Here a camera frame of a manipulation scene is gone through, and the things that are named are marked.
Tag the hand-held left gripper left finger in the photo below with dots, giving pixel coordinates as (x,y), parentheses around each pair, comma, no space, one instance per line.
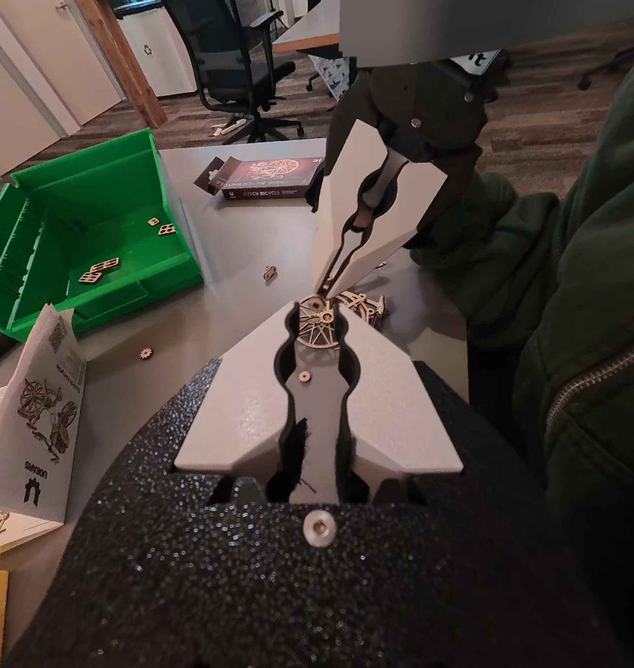
(228,412)

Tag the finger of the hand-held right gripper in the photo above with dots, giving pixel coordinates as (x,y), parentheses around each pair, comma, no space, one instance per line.
(405,208)
(340,208)

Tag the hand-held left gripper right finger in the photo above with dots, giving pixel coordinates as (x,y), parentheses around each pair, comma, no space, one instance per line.
(400,417)

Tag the wooden bicycle model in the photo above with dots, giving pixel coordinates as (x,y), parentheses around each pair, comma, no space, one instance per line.
(317,326)

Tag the person's right forearm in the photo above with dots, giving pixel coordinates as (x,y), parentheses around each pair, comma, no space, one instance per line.
(484,250)

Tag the dark cardboard product box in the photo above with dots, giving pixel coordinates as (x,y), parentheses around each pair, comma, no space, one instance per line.
(275,175)

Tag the small wooden part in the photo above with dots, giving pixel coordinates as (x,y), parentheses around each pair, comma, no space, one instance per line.
(268,273)

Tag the small wooden gear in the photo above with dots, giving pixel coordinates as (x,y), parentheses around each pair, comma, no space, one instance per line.
(146,354)

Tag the background table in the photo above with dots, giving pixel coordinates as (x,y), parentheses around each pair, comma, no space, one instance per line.
(312,31)

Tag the white power strip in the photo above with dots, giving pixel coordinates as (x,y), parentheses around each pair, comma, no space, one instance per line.
(231,127)

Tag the black chair base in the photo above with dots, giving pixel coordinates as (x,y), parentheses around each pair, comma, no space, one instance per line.
(609,62)

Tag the white instruction booklet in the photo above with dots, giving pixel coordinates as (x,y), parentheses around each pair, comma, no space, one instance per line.
(40,417)

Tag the black office chair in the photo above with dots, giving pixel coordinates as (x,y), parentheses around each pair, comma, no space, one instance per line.
(228,57)

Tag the person's green jacket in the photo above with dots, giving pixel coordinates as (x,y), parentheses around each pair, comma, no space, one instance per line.
(599,417)

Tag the green plastic bin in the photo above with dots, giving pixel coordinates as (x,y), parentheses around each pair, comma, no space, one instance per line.
(103,177)

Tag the white recycling cabinet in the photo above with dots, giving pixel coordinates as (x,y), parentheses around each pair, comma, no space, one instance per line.
(155,47)

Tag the wooden post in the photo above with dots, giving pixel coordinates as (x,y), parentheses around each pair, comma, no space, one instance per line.
(124,57)

